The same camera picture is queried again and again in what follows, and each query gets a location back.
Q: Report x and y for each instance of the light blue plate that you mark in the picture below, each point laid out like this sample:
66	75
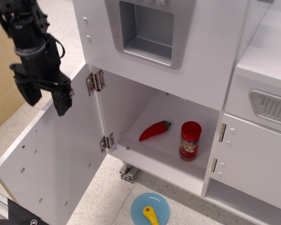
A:
153	200

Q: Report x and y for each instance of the red lid spice jar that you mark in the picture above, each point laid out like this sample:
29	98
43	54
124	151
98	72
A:
189	140

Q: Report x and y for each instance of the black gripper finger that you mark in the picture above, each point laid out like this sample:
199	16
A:
62	101
31	94

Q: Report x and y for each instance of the lower metal door hinge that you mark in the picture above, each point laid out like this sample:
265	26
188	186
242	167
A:
107	142

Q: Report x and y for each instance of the aluminium extrusion foot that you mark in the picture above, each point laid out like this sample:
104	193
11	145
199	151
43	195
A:
129	173

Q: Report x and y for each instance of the upper brass cabinet hinge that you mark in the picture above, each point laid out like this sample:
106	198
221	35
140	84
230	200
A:
222	132

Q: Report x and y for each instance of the white toy oven cabinet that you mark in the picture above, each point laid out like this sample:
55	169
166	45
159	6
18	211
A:
247	177

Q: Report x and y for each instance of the brass cabinet hinge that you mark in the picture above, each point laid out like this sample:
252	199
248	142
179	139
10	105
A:
214	162
222	132

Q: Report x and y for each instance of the white toy fridge cabinet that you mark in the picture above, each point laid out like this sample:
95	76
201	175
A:
140	93

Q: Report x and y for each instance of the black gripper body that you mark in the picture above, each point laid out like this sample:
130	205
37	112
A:
43	71

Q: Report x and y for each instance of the red toy chili pepper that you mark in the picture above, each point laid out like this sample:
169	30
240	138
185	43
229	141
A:
155	129

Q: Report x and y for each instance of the yellow toy utensil handle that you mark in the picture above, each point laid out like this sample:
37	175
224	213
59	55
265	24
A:
149	214

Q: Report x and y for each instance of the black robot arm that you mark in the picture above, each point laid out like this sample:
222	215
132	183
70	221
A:
25	23

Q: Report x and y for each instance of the metal door hinge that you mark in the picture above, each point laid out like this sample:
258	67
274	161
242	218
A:
95	82
107	142

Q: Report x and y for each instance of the light plywood panel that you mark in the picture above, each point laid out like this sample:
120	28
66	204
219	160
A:
10	98

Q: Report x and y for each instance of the upper metal door hinge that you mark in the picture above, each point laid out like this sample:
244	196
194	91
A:
95	82

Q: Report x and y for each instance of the white fridge door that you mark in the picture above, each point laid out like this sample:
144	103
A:
50	165

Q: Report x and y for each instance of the grey oven vent panel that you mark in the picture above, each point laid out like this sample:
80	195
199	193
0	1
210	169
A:
266	105

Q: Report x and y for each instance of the lower brass cabinet hinge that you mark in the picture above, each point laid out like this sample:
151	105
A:
214	162

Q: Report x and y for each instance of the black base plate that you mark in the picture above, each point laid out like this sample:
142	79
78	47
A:
17	215

